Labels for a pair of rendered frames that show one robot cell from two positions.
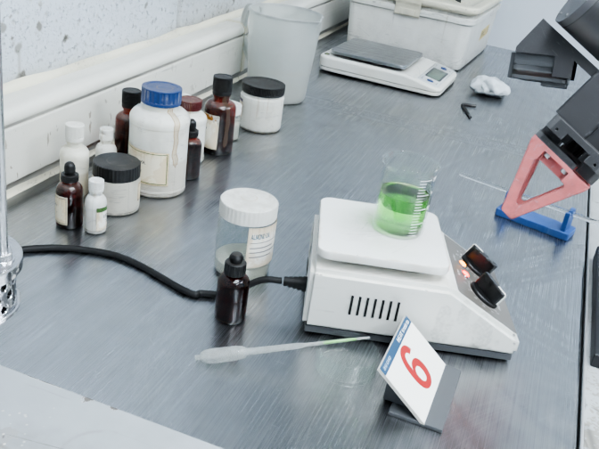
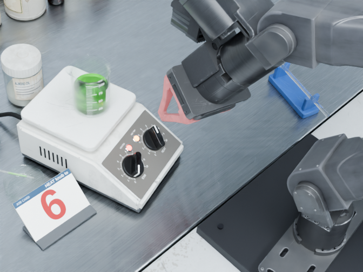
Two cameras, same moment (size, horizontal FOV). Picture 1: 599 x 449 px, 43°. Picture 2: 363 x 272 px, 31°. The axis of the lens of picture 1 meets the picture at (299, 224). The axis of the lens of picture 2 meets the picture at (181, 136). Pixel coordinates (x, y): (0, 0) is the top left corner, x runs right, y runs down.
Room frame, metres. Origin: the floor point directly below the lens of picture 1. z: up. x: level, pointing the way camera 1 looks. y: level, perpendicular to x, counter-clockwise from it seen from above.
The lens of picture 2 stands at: (0.15, -0.45, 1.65)
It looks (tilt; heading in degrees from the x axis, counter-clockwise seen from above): 49 degrees down; 23
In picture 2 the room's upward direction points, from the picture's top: 7 degrees clockwise
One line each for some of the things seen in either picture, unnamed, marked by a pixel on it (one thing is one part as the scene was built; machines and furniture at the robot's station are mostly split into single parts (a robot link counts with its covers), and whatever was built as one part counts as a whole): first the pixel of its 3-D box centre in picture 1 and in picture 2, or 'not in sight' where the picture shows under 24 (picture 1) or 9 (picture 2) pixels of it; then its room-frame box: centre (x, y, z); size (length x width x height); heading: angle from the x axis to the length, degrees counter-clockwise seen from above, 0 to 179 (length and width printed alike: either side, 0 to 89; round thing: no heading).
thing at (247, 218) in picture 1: (245, 234); (23, 76); (0.70, 0.05, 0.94); 0.06 x 0.06 x 0.08
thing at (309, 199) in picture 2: not in sight; (327, 187); (0.68, -0.43, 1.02); 0.09 x 0.06 x 0.06; 173
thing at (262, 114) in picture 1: (261, 104); not in sight; (1.15, 0.09, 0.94); 0.07 x 0.07 x 0.07
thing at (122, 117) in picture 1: (130, 126); not in sight; (0.94, 0.24, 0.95); 0.04 x 0.04 x 0.10
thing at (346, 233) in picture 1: (381, 233); (79, 106); (0.66, -0.08, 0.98); 0.12 x 0.12 x 0.01; 1
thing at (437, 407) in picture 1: (422, 371); (55, 208); (0.54, -0.12, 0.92); 0.09 x 0.06 x 0.04; 163
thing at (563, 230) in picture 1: (537, 212); (295, 88); (0.93, -0.31, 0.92); 0.10 x 0.03 x 0.04; 58
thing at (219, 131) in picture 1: (219, 114); not in sight; (1.02, 0.13, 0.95); 0.04 x 0.04 x 0.11
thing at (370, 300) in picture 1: (398, 276); (95, 134); (0.66, -0.10, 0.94); 0.22 x 0.13 x 0.08; 91
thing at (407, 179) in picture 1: (402, 194); (88, 87); (0.66, -0.09, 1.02); 0.06 x 0.05 x 0.08; 131
